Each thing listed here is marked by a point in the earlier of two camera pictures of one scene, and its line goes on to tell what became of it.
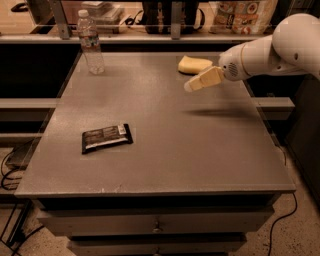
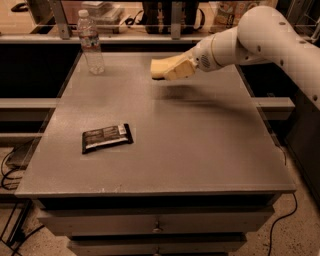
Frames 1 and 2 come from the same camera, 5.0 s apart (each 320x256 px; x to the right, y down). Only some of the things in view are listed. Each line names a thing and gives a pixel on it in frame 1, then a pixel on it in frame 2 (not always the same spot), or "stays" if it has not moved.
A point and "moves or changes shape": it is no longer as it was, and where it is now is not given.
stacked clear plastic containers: (107, 16) stays
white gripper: (230, 67) to (202, 56)
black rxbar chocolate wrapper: (105, 137) stays
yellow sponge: (194, 65) moves or changes shape
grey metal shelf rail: (64, 36) stays
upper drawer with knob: (156, 223) stays
